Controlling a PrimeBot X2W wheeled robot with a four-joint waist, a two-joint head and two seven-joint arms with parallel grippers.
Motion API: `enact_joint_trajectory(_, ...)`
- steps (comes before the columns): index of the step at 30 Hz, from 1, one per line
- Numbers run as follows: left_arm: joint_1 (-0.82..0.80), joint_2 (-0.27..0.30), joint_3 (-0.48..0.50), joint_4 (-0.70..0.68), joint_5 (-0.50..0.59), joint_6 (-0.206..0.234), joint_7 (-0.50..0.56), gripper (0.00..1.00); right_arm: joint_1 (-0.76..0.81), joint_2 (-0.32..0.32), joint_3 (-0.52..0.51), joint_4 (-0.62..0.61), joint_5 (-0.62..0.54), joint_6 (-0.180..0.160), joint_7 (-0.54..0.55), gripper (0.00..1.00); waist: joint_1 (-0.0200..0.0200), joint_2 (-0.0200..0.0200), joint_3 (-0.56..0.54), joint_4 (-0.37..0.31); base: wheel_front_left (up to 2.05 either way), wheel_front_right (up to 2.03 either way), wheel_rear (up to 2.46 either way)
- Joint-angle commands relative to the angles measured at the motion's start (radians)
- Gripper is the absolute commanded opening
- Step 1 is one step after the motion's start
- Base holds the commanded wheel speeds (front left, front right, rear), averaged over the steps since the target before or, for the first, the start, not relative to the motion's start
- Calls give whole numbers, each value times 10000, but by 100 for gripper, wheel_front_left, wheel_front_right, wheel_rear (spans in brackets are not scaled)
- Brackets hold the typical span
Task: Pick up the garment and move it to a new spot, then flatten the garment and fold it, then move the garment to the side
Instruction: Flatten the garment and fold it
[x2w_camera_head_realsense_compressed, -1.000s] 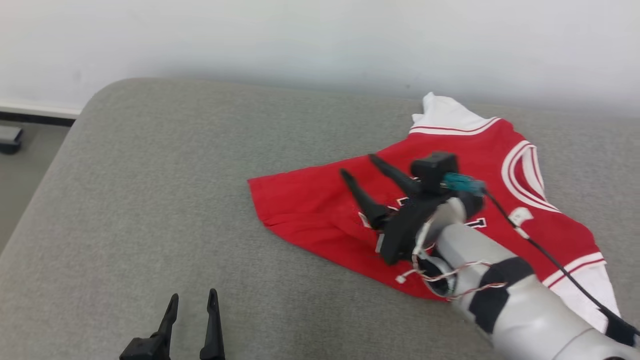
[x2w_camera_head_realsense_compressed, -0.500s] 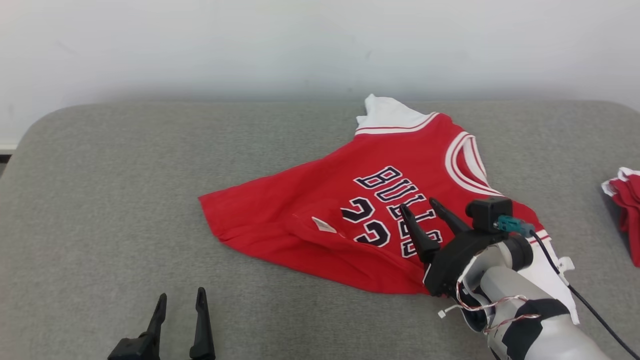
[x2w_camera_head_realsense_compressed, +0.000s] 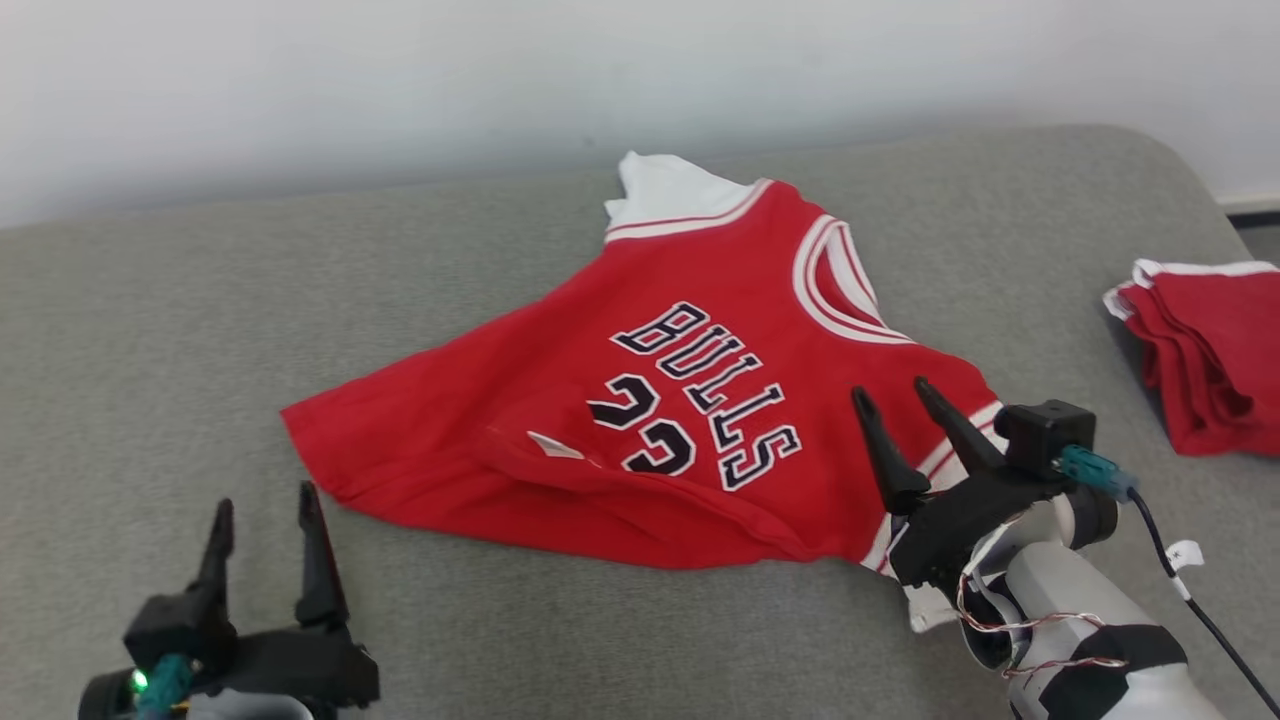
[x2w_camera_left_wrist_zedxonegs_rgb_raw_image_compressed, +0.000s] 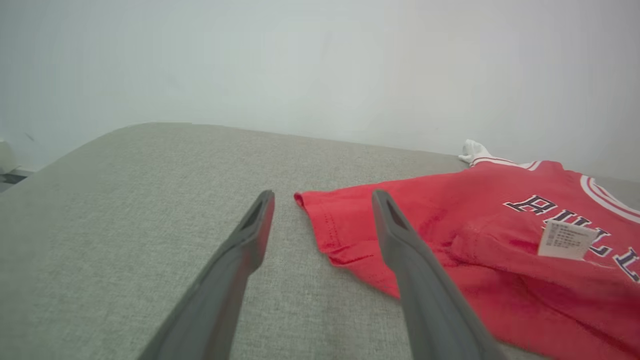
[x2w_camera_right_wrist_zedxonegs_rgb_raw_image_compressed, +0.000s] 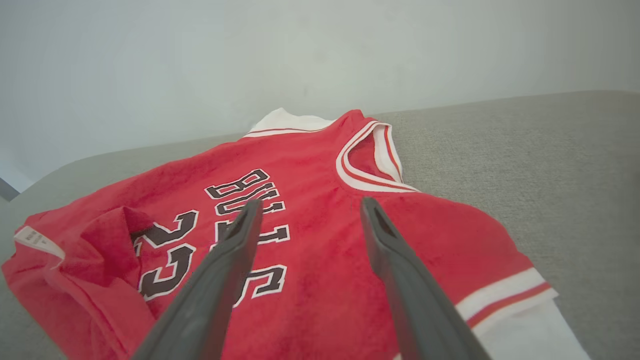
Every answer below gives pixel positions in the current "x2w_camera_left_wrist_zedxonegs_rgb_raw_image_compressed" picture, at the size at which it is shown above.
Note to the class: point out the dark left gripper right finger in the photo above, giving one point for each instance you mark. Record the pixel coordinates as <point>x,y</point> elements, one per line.
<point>430,305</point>

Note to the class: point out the red and white basketball jersey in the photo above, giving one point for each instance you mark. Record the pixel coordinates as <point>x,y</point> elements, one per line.
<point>500,280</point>

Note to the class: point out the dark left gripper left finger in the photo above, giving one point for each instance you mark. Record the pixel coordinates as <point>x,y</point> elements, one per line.
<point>220,290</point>

